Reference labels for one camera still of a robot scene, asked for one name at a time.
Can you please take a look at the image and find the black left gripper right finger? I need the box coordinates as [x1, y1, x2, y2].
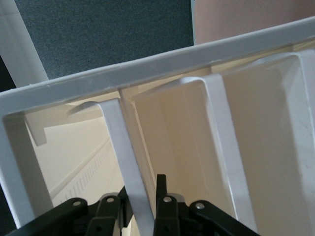
[154, 174, 259, 236]

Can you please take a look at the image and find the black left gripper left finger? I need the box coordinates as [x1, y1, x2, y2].
[7, 187, 135, 236]

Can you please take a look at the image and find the white drawer cabinet housing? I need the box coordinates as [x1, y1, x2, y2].
[0, 16, 315, 236]

